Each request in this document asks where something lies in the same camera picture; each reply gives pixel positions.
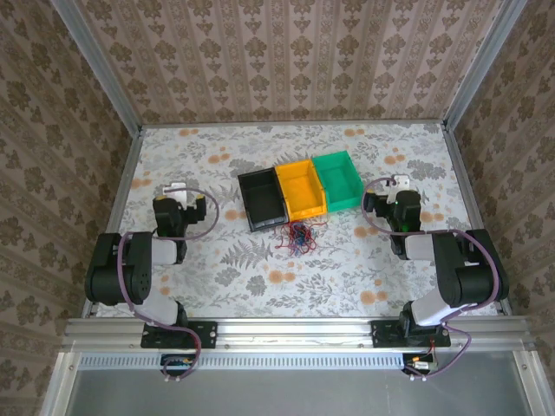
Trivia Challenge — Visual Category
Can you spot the thin blue cable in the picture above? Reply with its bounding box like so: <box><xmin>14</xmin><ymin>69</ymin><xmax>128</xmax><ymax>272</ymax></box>
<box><xmin>289</xmin><ymin>223</ymin><xmax>317</xmax><ymax>256</ymax></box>

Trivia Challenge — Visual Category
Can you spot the slotted grey cable duct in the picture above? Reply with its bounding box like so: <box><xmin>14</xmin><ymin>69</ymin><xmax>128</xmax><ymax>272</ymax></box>
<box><xmin>79</xmin><ymin>353</ymin><xmax>407</xmax><ymax>370</ymax></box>

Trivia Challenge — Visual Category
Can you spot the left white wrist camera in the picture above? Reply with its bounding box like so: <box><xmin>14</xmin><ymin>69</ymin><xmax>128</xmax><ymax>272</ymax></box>
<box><xmin>162</xmin><ymin>181</ymin><xmax>188</xmax><ymax>203</ymax></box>

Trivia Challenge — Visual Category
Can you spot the thin red cable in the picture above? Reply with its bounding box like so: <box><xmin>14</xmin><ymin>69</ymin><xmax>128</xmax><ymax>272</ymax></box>
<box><xmin>275</xmin><ymin>218</ymin><xmax>327</xmax><ymax>257</ymax></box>

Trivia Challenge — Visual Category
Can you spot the aluminium side rail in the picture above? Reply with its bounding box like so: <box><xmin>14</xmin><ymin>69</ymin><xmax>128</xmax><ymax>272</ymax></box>
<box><xmin>81</xmin><ymin>127</ymin><xmax>147</xmax><ymax>318</ymax></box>
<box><xmin>441</xmin><ymin>125</ymin><xmax>513</xmax><ymax>316</ymax></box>

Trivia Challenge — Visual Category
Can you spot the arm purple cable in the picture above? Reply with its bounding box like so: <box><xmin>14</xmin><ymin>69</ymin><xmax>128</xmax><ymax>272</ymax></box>
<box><xmin>362</xmin><ymin>176</ymin><xmax>504</xmax><ymax>382</ymax></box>
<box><xmin>115</xmin><ymin>185</ymin><xmax>220</xmax><ymax>382</ymax></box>

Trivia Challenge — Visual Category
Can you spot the aluminium corner post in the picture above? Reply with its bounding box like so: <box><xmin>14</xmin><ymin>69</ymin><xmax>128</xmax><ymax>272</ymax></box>
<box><xmin>441</xmin><ymin>0</ymin><xmax>522</xmax><ymax>132</ymax></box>
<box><xmin>48</xmin><ymin>0</ymin><xmax>145</xmax><ymax>133</ymax></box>

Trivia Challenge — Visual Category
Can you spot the connector box with red wires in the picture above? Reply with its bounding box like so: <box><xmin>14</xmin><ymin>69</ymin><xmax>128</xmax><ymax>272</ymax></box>
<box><xmin>402</xmin><ymin>351</ymin><xmax>438</xmax><ymax>376</ymax></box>

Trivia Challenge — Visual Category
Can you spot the aluminium lower frame bar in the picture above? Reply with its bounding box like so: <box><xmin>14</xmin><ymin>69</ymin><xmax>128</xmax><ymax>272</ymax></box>
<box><xmin>41</xmin><ymin>351</ymin><xmax>82</xmax><ymax>416</ymax></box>
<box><xmin>513</xmin><ymin>349</ymin><xmax>545</xmax><ymax>416</ymax></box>

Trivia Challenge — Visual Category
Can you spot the black connector with yellow plug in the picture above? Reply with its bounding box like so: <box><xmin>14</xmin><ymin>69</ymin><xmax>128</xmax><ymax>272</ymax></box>
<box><xmin>160</xmin><ymin>353</ymin><xmax>197</xmax><ymax>377</ymax></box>

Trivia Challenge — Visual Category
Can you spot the wide aluminium base rail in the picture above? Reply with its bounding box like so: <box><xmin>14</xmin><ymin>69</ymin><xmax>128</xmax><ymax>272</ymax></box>
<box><xmin>60</xmin><ymin>315</ymin><xmax>533</xmax><ymax>353</ymax></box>

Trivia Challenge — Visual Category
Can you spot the green plastic bin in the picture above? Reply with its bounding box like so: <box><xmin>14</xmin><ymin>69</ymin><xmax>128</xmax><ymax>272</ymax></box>
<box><xmin>310</xmin><ymin>149</ymin><xmax>364</xmax><ymax>213</ymax></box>

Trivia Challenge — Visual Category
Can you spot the aluminium table edge rail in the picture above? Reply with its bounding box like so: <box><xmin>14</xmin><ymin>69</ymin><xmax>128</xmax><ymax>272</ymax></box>
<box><xmin>140</xmin><ymin>120</ymin><xmax>446</xmax><ymax>128</ymax></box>

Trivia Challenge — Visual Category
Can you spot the black plastic bin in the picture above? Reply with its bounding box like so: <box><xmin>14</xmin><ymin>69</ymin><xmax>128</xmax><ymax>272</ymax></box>
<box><xmin>237</xmin><ymin>167</ymin><xmax>291</xmax><ymax>235</ymax></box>

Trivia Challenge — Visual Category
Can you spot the yellow plastic bin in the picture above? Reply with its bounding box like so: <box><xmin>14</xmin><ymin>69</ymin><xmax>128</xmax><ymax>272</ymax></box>
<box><xmin>275</xmin><ymin>159</ymin><xmax>330</xmax><ymax>223</ymax></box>

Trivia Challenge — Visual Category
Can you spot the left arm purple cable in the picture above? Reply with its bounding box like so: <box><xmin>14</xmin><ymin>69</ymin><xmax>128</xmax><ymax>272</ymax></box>
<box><xmin>115</xmin><ymin>185</ymin><xmax>220</xmax><ymax>382</ymax></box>

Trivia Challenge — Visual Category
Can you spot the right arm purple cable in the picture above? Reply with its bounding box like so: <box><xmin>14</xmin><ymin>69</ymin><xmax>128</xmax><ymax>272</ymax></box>
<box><xmin>362</xmin><ymin>176</ymin><xmax>504</xmax><ymax>382</ymax></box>

